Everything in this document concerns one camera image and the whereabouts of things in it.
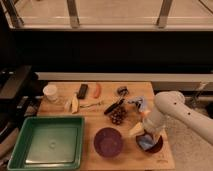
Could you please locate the white paper cup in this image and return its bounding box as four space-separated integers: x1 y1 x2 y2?
43 84 58 101

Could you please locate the dark grape bunch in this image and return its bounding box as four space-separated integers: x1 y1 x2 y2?
109 107 127 125

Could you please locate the purple bowl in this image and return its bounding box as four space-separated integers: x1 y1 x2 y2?
93 127 123 158

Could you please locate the yellow banana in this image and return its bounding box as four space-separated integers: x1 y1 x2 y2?
71 93 79 114

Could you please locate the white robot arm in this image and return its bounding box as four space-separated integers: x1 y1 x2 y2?
129 91 213 145

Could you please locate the blue sponge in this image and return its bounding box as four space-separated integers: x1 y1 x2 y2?
138 134 155 150

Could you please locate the green plastic tray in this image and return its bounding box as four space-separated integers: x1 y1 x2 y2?
7 116 84 171

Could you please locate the blue grey cloth toy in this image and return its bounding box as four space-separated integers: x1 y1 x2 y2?
128 96 147 112

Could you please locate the orange carrot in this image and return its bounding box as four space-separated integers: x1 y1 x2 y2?
93 83 101 98

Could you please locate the wooden cutting board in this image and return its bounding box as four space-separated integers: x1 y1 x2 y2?
36 81 176 171

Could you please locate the black rectangular block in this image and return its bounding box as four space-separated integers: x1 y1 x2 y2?
77 84 88 99

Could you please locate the red bowl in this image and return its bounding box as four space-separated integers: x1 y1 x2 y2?
135 132 163 153

